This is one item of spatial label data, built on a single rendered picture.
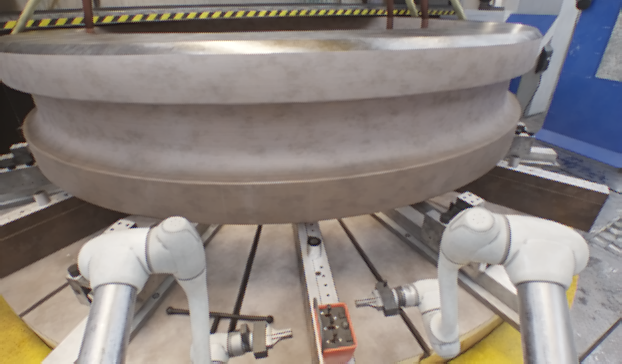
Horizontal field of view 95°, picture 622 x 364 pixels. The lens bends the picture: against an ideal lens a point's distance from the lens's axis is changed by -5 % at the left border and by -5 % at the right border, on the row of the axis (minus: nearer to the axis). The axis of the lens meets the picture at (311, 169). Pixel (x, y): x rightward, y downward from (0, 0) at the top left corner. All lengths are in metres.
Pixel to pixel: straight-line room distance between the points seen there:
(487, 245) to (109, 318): 0.92
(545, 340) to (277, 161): 1.25
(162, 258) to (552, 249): 0.98
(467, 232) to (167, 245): 0.77
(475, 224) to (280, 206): 1.03
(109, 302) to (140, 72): 0.97
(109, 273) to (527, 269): 1.02
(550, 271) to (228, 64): 1.25
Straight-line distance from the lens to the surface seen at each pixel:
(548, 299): 0.88
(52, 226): 2.89
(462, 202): 2.11
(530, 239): 0.89
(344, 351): 1.28
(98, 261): 0.97
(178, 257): 0.94
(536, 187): 3.10
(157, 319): 2.13
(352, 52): 1.38
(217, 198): 1.63
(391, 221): 2.56
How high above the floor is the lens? 1.89
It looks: 28 degrees down
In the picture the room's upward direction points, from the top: straight up
